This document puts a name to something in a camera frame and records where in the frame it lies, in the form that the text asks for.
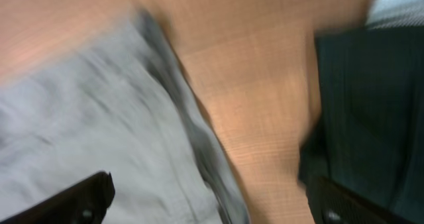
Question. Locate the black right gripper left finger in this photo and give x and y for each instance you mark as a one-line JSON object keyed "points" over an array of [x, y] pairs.
{"points": [[86, 202]]}

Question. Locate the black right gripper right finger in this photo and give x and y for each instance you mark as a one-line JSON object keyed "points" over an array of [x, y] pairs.
{"points": [[331, 203]]}

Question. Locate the grey shorts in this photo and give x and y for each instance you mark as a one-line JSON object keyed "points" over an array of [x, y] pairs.
{"points": [[121, 106]]}

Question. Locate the black garment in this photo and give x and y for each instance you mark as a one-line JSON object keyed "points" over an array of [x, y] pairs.
{"points": [[369, 137]]}

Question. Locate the light blue garment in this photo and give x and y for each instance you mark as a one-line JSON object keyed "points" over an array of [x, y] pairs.
{"points": [[395, 13]]}

